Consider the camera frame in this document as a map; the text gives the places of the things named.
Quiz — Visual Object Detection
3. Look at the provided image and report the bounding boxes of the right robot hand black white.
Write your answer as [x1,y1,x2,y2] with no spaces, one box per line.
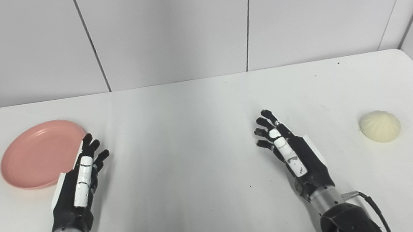
[250,100,338,209]

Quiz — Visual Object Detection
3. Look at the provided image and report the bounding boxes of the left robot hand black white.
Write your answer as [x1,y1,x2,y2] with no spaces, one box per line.
[36,130,124,232]

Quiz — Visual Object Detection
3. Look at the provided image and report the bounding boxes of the pink round plate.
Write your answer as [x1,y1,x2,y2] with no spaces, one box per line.
[0,115,94,195]

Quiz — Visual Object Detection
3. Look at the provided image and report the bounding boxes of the cream steamed bun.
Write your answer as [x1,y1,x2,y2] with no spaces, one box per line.
[357,107,403,147]

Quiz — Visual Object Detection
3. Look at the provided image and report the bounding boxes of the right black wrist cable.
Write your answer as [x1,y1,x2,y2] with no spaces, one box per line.
[341,186,393,232]

